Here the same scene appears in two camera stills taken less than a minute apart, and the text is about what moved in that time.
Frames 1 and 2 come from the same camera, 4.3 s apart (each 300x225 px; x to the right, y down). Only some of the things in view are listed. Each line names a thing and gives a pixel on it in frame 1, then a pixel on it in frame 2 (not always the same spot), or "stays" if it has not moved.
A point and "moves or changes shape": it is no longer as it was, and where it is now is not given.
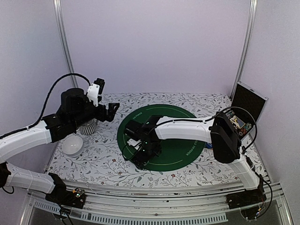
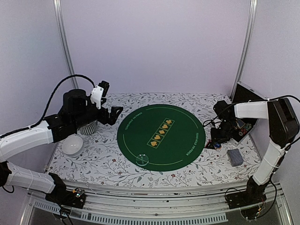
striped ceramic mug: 89,128 stays
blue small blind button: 209,145 moves or changes shape
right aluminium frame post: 246,47 stays
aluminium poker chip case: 247,107 stays
